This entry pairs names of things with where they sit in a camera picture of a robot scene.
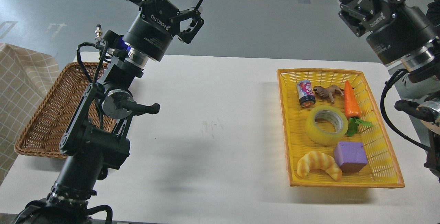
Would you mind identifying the purple foam cube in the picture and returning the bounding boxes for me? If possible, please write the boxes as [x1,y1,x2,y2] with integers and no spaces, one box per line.
[333,141,368,173]

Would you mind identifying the orange toy carrot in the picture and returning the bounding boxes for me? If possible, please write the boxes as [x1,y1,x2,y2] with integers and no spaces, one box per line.
[344,81,373,137]

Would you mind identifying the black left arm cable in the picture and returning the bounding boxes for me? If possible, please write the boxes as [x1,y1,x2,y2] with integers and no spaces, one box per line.
[76,42,109,128]

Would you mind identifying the person in background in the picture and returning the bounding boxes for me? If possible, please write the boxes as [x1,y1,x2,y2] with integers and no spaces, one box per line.
[426,0,440,26]

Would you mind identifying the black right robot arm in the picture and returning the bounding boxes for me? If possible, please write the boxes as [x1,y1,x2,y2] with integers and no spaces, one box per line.
[338,0,440,177]

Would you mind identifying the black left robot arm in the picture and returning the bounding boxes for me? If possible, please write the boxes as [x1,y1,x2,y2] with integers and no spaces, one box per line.
[14,0,204,224]

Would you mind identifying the brown toy animal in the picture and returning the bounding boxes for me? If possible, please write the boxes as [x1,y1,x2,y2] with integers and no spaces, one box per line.
[312,85,345,105]

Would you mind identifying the brown wicker basket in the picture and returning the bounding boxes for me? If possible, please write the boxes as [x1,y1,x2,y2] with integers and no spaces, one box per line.
[14,62,119,159]

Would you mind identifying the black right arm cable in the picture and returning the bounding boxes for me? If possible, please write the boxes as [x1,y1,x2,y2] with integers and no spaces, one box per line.
[380,69,432,152]

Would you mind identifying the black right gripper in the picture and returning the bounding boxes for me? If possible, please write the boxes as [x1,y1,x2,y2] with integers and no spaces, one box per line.
[338,0,438,64]

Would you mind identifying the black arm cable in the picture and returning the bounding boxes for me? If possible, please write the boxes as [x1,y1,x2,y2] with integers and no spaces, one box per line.
[380,69,432,152]
[76,42,109,128]

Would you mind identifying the small soda can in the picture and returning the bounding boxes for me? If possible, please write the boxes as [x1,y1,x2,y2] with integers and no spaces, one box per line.
[296,80,316,108]

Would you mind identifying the yellow plastic basket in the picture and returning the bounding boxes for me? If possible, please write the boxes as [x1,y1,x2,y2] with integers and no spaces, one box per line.
[277,68,405,188]

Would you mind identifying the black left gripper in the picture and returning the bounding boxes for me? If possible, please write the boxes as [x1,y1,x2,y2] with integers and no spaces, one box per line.
[122,0,205,61]

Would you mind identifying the yellow tape roll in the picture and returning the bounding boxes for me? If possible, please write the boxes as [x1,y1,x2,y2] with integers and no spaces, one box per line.
[304,105,348,147]

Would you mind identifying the beige checkered cloth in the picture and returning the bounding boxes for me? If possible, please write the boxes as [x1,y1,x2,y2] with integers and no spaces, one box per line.
[0,43,60,182]

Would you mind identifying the toy croissant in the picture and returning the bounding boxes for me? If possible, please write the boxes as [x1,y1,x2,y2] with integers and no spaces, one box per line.
[297,150,342,181]

